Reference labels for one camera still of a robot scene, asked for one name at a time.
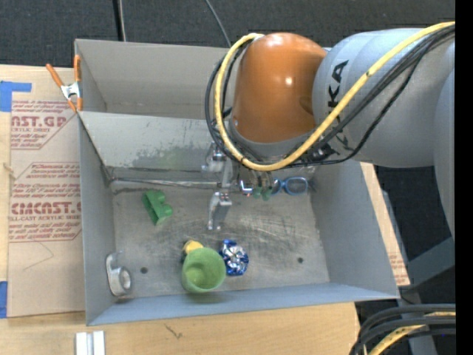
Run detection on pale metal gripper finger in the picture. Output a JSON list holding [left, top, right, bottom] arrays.
[[201, 143, 227, 173], [206, 192, 234, 232]]

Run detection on yellow toy piece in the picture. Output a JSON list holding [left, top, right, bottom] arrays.
[[182, 239, 205, 255]]

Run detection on grey metal bin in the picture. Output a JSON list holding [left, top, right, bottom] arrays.
[[73, 38, 401, 327]]

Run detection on blue and silver foil ball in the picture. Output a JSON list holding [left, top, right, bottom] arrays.
[[218, 239, 250, 277]]

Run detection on green plastic toy block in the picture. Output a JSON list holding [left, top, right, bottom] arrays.
[[141, 189, 174, 226]]

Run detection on green felt cup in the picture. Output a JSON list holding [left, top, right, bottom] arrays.
[[180, 246, 228, 294]]

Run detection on blue sunglasses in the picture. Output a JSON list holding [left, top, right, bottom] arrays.
[[270, 176, 318, 197]]

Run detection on brown cardboard board, red print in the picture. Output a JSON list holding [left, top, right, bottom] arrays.
[[0, 64, 412, 320]]

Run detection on black cylinder on white bracket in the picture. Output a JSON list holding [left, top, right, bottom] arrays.
[[310, 143, 334, 161]]

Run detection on silver metal ring piece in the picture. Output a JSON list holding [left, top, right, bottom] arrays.
[[105, 251, 134, 297]]

